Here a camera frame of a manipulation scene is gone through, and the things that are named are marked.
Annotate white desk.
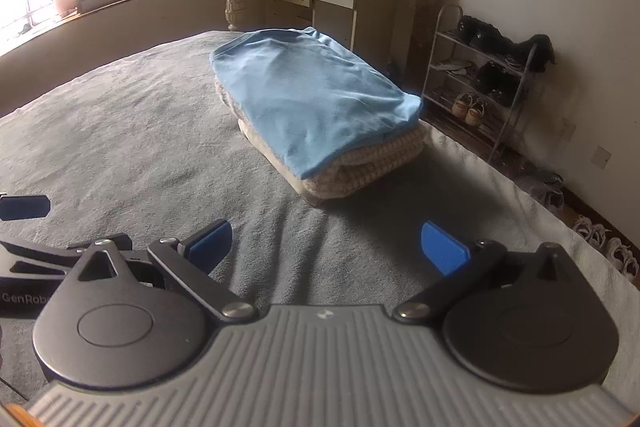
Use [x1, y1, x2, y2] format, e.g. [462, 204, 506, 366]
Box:
[257, 0, 420, 62]

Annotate metal shoe rack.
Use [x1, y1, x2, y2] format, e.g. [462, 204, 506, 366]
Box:
[422, 4, 540, 164]

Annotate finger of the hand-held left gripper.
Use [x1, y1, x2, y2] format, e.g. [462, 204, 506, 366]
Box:
[0, 233, 134, 280]
[0, 194, 51, 222]

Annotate black shoes pair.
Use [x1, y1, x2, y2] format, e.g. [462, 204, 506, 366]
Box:
[472, 61, 522, 96]
[457, 16, 507, 48]

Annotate white bed sheet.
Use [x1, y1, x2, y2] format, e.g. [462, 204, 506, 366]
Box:
[430, 122, 640, 408]

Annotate grey sneakers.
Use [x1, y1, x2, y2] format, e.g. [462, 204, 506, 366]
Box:
[530, 172, 566, 214]

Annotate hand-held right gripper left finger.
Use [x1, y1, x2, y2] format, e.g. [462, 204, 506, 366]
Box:
[64, 218, 259, 323]

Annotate white sneaker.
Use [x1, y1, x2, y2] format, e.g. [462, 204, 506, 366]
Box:
[605, 237, 640, 278]
[572, 214, 608, 248]

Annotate black boots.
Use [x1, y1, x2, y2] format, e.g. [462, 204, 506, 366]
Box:
[505, 34, 557, 72]

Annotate white pineapple-shaped ornament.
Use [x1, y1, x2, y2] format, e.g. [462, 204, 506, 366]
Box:
[225, 0, 246, 32]

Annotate grey bed blanket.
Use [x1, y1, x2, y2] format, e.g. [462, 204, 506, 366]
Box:
[0, 29, 640, 413]

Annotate light blue t-shirt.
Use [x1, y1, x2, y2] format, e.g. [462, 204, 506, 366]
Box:
[209, 27, 422, 180]

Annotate folded houndstooth blanket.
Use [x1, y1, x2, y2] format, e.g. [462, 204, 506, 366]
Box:
[215, 74, 430, 200]

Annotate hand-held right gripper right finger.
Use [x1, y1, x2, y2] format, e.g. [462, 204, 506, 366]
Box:
[394, 220, 584, 326]

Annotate cream folded cloth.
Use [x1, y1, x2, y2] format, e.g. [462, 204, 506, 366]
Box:
[239, 119, 381, 208]

